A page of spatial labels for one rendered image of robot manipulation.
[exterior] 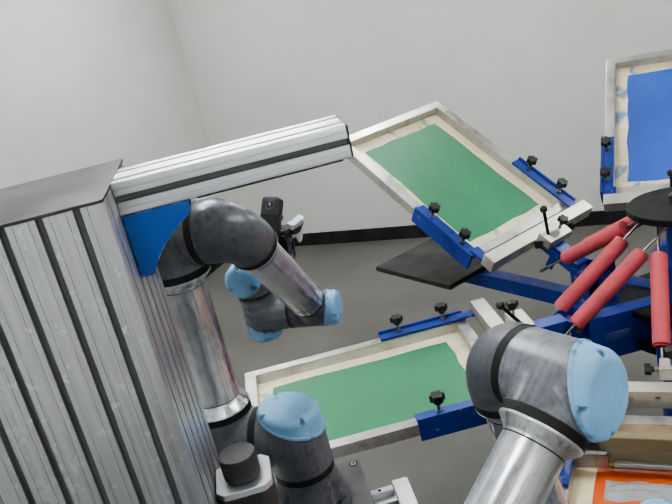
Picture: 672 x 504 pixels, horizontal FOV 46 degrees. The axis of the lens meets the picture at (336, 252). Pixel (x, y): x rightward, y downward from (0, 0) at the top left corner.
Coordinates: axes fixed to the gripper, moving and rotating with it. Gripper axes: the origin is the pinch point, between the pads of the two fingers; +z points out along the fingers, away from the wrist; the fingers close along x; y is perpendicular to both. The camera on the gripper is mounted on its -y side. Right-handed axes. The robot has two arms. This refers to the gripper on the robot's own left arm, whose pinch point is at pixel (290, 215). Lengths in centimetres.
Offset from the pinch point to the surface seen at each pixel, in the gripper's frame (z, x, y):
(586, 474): -9, 71, 63
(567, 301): 63, 67, 52
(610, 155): 156, 84, 30
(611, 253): 70, 80, 38
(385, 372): 46, 10, 71
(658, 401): 14, 89, 55
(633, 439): -10, 81, 51
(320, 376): 46, -12, 74
